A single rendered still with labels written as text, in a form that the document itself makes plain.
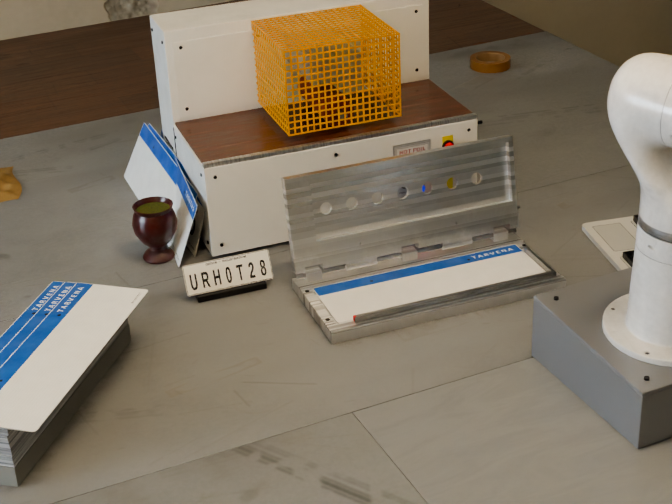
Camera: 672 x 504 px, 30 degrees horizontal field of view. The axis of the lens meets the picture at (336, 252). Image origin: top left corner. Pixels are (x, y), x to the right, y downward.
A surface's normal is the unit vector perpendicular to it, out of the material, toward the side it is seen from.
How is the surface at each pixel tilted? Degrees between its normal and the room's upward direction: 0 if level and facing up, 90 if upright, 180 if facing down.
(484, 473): 0
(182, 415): 0
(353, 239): 79
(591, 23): 90
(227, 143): 0
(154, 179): 63
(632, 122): 97
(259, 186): 90
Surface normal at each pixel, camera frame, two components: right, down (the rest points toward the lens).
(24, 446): 0.96, 0.09
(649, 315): -0.71, 0.38
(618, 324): -0.03, -0.85
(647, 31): 0.42, 0.41
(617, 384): -0.91, 0.23
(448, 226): 0.33, 0.25
